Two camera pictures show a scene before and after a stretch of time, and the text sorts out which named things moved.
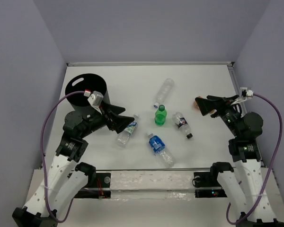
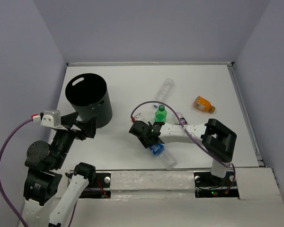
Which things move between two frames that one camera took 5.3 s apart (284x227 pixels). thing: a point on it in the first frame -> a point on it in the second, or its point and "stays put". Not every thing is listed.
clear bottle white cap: (124, 136) -> (138, 117)
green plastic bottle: (160, 115) stays put
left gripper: (118, 123) -> (89, 127)
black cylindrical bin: (81, 82) stays put
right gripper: (206, 105) -> (144, 143)
